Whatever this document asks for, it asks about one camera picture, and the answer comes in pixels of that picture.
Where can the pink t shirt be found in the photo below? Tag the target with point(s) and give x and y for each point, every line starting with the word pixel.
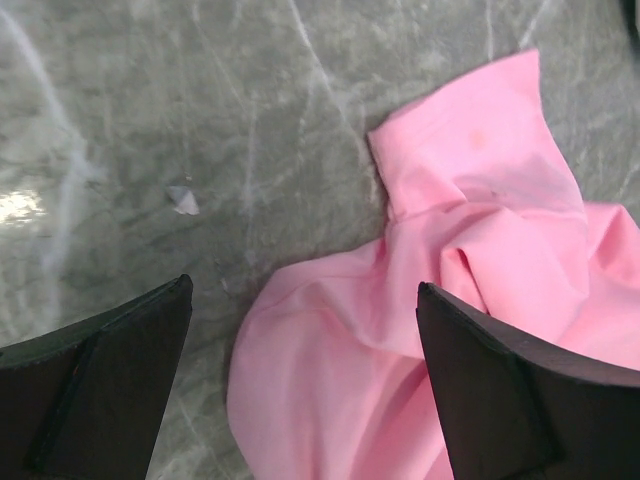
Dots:
pixel 328 378

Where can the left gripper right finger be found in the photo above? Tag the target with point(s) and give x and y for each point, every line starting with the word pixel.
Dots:
pixel 513 406

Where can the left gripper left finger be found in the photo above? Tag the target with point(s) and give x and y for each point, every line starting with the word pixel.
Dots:
pixel 86 401

